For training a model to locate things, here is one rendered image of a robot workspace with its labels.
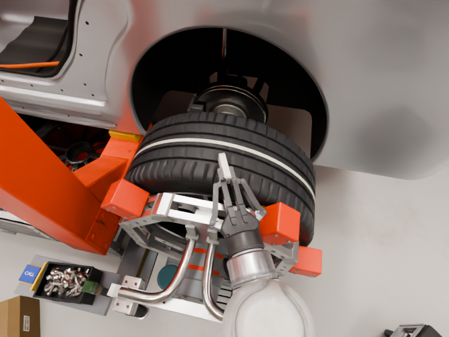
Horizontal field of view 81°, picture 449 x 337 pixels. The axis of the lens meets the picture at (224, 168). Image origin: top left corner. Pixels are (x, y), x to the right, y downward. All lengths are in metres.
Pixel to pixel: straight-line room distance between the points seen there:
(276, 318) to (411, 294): 1.78
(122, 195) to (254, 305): 0.50
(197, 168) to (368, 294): 1.50
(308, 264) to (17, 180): 0.83
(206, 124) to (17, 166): 0.49
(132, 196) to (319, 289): 1.37
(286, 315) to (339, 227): 1.70
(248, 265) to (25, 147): 0.63
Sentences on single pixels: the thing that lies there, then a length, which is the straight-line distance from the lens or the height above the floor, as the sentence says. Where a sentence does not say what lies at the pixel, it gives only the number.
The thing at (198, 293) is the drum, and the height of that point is 0.91.
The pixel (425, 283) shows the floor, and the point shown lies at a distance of 2.13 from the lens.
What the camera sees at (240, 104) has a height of 0.94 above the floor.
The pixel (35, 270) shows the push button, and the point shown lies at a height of 0.48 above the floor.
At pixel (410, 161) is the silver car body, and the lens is 1.24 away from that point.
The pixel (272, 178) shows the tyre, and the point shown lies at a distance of 0.69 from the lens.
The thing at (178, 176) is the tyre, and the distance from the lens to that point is 0.66.
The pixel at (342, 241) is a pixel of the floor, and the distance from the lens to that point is 1.96.
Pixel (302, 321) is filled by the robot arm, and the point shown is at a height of 1.42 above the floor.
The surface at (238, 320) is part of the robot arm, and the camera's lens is 0.31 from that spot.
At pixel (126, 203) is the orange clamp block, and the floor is 1.10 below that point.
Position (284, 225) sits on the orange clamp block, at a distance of 0.63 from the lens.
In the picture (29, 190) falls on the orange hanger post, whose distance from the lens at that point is 0.88.
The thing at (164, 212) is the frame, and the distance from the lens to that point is 0.67.
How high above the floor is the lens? 1.73
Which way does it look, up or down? 58 degrees down
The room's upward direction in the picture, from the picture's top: straight up
